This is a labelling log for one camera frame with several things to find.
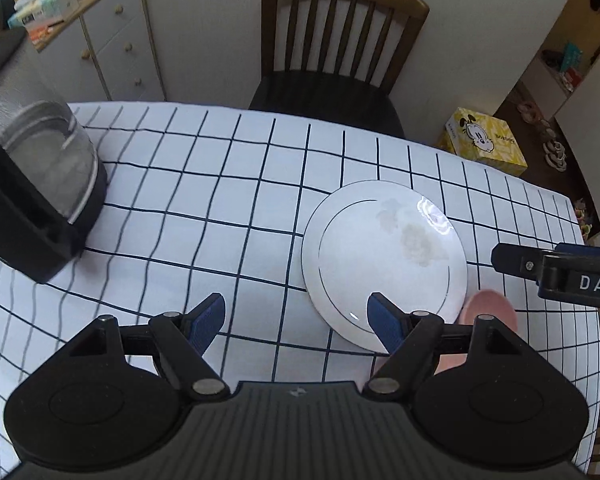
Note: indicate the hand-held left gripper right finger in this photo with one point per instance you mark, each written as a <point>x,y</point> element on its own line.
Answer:
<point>385,322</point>

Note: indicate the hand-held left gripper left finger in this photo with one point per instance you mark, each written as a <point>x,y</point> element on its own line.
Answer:
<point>207,322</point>

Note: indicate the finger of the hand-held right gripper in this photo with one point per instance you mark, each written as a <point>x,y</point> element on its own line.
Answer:
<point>515,261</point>
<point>587,249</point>

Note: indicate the large white floral plate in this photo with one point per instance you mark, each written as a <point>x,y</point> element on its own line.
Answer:
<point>380,260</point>

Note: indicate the small floor toy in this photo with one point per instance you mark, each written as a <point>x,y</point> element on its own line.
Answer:
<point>583,217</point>

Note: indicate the pair of sneakers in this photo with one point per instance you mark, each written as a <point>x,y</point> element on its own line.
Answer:
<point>555,155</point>

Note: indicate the yellow cartoon cardboard box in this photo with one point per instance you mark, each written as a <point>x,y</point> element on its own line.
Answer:
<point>500,150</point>

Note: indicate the black checked white tablecloth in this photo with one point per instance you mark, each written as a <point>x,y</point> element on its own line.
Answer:
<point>205,185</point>

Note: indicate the white lower cabinets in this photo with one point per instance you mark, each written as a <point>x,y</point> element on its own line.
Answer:
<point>595,110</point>

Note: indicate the pair of slippers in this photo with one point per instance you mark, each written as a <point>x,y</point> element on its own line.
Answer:
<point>529,112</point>

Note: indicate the black glass electric kettle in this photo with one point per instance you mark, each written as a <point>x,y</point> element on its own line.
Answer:
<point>25,240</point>

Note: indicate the wooden chair with slatted back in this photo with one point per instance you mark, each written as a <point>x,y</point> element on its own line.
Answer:
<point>330,95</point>

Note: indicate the side cabinet with drawers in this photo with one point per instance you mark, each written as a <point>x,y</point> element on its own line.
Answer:
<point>120,35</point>

